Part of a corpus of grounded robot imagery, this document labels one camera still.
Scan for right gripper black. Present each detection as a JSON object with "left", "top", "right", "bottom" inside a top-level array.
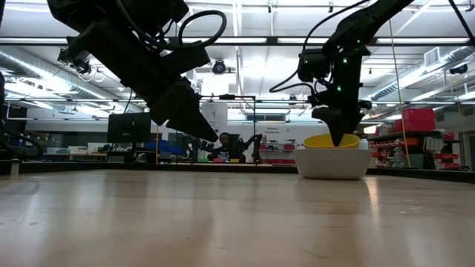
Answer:
[{"left": 307, "top": 79, "right": 373, "bottom": 147}]

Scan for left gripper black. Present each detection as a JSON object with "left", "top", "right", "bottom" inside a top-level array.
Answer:
[{"left": 68, "top": 19, "right": 220, "bottom": 144}]

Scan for yellow bowl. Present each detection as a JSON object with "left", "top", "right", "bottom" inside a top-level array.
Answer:
[{"left": 303, "top": 133, "right": 361, "bottom": 150}]

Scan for white bowl with navy inside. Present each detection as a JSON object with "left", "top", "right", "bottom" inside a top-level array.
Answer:
[{"left": 292, "top": 148, "right": 372, "bottom": 181}]

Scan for storage shelf with red bins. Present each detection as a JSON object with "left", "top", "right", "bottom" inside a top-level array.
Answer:
[{"left": 367, "top": 129, "right": 465, "bottom": 171}]

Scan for white poster board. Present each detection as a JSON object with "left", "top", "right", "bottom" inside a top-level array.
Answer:
[{"left": 202, "top": 102, "right": 229, "bottom": 140}]

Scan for blue storage bins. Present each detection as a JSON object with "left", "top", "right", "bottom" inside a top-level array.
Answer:
[{"left": 144, "top": 139, "right": 185, "bottom": 156}]

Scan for person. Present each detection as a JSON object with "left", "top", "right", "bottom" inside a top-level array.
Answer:
[{"left": 206, "top": 131, "right": 246, "bottom": 164}]

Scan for black computer monitor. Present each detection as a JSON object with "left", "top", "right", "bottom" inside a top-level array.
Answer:
[{"left": 106, "top": 111, "right": 152, "bottom": 145}]

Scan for large red storage bin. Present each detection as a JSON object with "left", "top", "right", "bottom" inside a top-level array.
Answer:
[{"left": 394, "top": 119, "right": 437, "bottom": 133}]

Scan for small red storage bin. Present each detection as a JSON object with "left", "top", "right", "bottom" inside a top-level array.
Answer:
[{"left": 402, "top": 108, "right": 436, "bottom": 122}]

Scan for rack with red trays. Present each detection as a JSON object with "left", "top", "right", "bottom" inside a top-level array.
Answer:
[{"left": 259, "top": 140, "right": 298, "bottom": 165}]

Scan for black overhead crossbar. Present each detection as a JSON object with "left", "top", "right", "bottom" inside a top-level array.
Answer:
[{"left": 0, "top": 36, "right": 475, "bottom": 47}]

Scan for black background rig frame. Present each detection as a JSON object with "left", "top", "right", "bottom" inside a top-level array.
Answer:
[{"left": 199, "top": 93, "right": 258, "bottom": 165}]

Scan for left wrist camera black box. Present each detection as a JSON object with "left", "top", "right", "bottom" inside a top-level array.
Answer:
[{"left": 162, "top": 45, "right": 212, "bottom": 77}]

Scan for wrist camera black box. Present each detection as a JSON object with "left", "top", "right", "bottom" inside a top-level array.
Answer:
[
  {"left": 298, "top": 49, "right": 333, "bottom": 84},
  {"left": 162, "top": 45, "right": 212, "bottom": 77}
]

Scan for black round ceiling camera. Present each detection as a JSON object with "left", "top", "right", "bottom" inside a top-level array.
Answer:
[{"left": 212, "top": 59, "right": 227, "bottom": 76}]

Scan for yellow hanging cord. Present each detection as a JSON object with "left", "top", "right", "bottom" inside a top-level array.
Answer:
[{"left": 387, "top": 18, "right": 412, "bottom": 168}]

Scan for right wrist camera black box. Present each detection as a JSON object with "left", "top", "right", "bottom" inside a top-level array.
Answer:
[{"left": 298, "top": 49, "right": 333, "bottom": 84}]

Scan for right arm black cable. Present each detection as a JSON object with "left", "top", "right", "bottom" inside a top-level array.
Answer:
[{"left": 269, "top": 0, "right": 372, "bottom": 93}]

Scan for silver ceiling air duct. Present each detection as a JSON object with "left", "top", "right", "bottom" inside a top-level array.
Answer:
[
  {"left": 369, "top": 46, "right": 475, "bottom": 102},
  {"left": 0, "top": 50, "right": 108, "bottom": 101}
]

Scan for black aluminium table frame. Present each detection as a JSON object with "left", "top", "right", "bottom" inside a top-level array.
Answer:
[{"left": 0, "top": 159, "right": 475, "bottom": 184}]

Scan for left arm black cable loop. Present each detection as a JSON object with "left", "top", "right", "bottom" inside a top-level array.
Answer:
[{"left": 177, "top": 9, "right": 229, "bottom": 52}]

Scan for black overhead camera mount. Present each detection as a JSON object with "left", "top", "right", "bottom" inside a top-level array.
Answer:
[{"left": 57, "top": 47, "right": 93, "bottom": 76}]

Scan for thick black cable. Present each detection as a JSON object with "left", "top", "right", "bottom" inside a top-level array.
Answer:
[{"left": 0, "top": 122, "right": 45, "bottom": 162}]

